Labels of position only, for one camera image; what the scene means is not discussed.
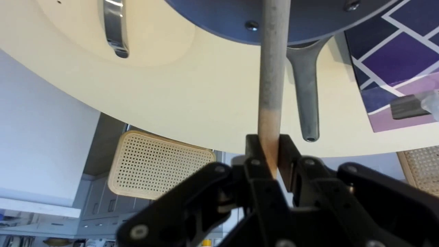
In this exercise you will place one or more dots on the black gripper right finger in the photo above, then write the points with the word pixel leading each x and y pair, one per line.
pixel 288 155

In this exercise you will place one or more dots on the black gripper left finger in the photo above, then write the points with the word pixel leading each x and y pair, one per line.
pixel 255 162

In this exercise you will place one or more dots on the red silicone spatula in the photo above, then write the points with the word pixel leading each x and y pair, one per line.
pixel 273 52

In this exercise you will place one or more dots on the white pot lid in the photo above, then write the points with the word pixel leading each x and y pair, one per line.
pixel 129 31

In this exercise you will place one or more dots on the purple tissue box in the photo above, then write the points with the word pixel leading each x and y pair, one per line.
pixel 395 62

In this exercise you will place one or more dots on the beige upholstered chair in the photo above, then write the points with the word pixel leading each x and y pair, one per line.
pixel 147 166

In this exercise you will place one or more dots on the woven cane chair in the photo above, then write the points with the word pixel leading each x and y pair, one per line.
pixel 421 167

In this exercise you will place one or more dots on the white kitchen island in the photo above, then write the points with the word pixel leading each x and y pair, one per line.
pixel 46 136

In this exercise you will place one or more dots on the white pot with handle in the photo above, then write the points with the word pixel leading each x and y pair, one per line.
pixel 312 23

